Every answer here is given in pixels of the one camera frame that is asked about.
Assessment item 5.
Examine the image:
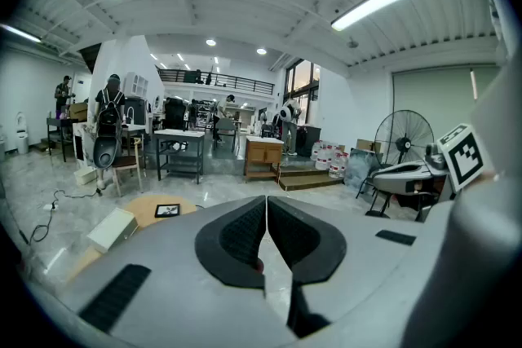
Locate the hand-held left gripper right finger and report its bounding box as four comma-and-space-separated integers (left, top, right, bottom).
267, 195, 428, 348

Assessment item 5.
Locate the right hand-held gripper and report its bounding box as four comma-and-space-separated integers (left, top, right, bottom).
372, 123, 496, 201

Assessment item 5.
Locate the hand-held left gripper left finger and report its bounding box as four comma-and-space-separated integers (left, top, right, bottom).
60, 195, 302, 348

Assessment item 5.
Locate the oval wooden table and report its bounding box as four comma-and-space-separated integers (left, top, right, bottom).
67, 194, 198, 284

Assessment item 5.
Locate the person's right hand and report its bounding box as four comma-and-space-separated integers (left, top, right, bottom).
396, 180, 450, 222

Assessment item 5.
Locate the grey marbled board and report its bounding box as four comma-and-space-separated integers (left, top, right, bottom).
344, 148, 385, 197

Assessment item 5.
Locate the cardboard box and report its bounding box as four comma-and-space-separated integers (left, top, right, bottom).
67, 101, 89, 122
356, 138, 383, 155

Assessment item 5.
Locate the cluster of water bottles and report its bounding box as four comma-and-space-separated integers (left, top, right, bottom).
311, 139, 351, 179

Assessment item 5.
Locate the pale roller blind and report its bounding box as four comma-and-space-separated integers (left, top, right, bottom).
391, 66, 502, 144

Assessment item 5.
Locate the white flat box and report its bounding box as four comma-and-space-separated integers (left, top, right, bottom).
86, 207, 139, 254

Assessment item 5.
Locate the wooden platform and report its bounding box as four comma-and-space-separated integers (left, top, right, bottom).
278, 165, 344, 192

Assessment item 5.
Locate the black storage box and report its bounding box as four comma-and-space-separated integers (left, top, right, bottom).
295, 125, 322, 158

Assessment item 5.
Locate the wooden chair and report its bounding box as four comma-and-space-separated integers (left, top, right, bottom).
111, 135, 147, 197

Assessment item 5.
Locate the tall dark-framed window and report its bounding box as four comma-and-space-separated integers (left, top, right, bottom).
284, 58, 322, 128

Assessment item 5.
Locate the wooden cabinet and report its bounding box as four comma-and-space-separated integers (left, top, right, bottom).
244, 135, 285, 183

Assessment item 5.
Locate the white storage bin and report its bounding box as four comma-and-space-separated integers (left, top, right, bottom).
73, 165, 98, 186

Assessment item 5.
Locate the grey metal table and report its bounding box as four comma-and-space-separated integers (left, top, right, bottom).
153, 128, 206, 185

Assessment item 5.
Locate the white sink stand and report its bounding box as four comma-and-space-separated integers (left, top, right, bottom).
121, 123, 148, 161

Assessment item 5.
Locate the long tube light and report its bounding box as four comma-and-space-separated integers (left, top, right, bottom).
0, 24, 42, 44
330, 0, 415, 33

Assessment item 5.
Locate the black fridge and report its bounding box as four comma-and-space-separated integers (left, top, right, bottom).
124, 96, 148, 126

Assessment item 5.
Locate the black metal railing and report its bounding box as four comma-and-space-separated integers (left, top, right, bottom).
157, 68, 276, 96

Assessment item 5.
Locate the black desk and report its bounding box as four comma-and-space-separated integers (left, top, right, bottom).
46, 116, 79, 164

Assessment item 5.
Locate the white arched-door cabinet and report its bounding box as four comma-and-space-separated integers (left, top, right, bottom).
122, 71, 149, 99

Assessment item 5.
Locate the black pedestal fan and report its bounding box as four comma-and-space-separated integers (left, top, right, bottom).
364, 108, 436, 218

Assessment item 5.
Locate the black picture frame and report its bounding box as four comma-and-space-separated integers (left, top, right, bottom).
154, 203, 182, 218

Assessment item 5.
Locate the black cable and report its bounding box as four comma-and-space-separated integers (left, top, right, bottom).
28, 188, 104, 244

